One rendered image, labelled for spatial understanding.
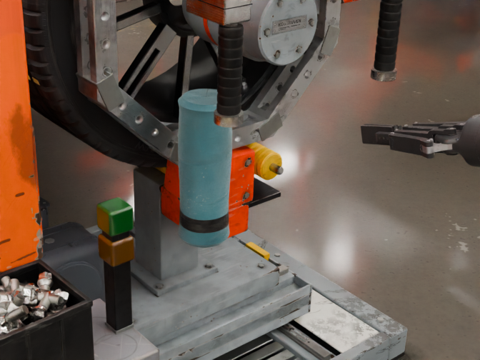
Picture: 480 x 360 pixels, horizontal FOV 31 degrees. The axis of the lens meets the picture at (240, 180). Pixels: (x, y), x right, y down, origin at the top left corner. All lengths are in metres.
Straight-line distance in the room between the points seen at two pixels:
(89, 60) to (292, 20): 0.33
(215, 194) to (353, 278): 0.95
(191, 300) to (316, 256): 0.68
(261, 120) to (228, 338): 0.49
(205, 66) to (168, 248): 0.39
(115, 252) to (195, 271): 0.64
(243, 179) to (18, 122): 0.52
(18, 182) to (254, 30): 0.43
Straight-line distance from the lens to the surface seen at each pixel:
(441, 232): 2.58
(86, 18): 1.38
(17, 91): 1.24
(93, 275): 1.65
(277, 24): 1.36
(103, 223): 1.22
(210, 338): 1.80
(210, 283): 1.84
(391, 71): 1.48
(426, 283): 2.33
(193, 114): 1.36
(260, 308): 1.86
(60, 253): 1.62
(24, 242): 1.34
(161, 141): 1.47
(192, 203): 1.42
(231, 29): 1.20
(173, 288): 1.81
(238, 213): 1.64
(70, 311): 1.17
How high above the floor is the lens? 1.23
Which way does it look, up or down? 26 degrees down
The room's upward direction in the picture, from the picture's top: 2 degrees clockwise
